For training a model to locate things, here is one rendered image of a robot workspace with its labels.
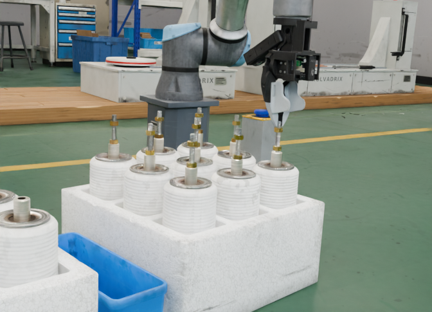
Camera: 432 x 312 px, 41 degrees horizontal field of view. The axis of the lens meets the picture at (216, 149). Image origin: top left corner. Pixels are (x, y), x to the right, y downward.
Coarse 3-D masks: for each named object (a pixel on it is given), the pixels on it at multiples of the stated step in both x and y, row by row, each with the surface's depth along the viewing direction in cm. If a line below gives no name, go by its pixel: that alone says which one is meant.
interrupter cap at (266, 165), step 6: (258, 162) 120; (264, 162) 121; (270, 162) 122; (282, 162) 122; (288, 162) 122; (264, 168) 117; (270, 168) 116; (276, 168) 117; (282, 168) 117; (288, 168) 117
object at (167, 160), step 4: (140, 152) 126; (176, 152) 128; (136, 156) 128; (140, 156) 125; (156, 156) 124; (160, 156) 124; (164, 156) 124; (168, 156) 124; (172, 156) 125; (176, 156) 126; (136, 160) 127; (140, 160) 125; (156, 160) 123; (160, 160) 123; (164, 160) 123; (168, 160) 124; (172, 160) 125; (164, 164) 124; (168, 164) 124
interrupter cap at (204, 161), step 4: (184, 156) 122; (188, 156) 122; (176, 160) 119; (180, 160) 119; (184, 160) 120; (188, 160) 121; (200, 160) 121; (204, 160) 120; (208, 160) 120; (212, 160) 120; (184, 164) 116; (200, 164) 116; (204, 164) 116; (208, 164) 117
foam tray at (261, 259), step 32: (64, 192) 120; (64, 224) 121; (96, 224) 112; (128, 224) 105; (160, 224) 107; (224, 224) 105; (256, 224) 106; (288, 224) 113; (320, 224) 121; (128, 256) 106; (160, 256) 99; (192, 256) 96; (224, 256) 101; (256, 256) 108; (288, 256) 115; (192, 288) 97; (224, 288) 103; (256, 288) 110; (288, 288) 117
